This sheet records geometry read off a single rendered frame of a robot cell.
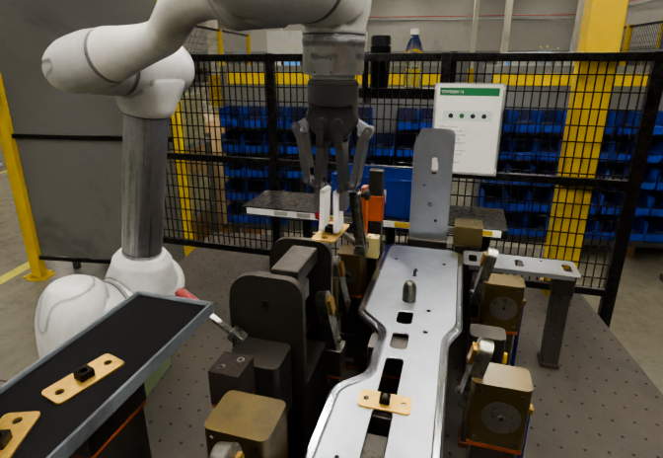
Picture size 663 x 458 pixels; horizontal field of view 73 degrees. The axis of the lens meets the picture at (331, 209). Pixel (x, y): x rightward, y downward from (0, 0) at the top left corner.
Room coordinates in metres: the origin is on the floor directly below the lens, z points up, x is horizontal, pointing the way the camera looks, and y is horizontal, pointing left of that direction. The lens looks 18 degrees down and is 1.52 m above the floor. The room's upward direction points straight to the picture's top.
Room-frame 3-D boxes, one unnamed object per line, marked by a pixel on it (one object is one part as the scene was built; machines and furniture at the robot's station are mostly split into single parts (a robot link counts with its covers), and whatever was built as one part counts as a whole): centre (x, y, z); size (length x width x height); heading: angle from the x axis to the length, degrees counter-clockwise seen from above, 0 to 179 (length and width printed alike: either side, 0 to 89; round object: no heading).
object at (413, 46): (1.68, -0.29, 1.53); 0.07 x 0.07 x 0.20
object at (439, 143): (1.28, -0.30, 1.17); 0.12 x 0.01 x 0.34; 74
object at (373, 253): (1.14, -0.11, 0.88); 0.04 x 0.04 x 0.37; 74
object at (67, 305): (0.94, 0.61, 0.92); 0.18 x 0.16 x 0.22; 154
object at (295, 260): (0.73, 0.08, 0.94); 0.18 x 0.13 x 0.49; 164
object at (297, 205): (1.50, -0.14, 1.01); 0.90 x 0.22 x 0.03; 74
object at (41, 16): (2.92, 1.57, 1.00); 1.34 x 0.14 x 2.00; 82
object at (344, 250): (1.08, -0.04, 0.87); 0.10 x 0.07 x 0.35; 74
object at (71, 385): (0.44, 0.29, 1.17); 0.08 x 0.04 x 0.01; 150
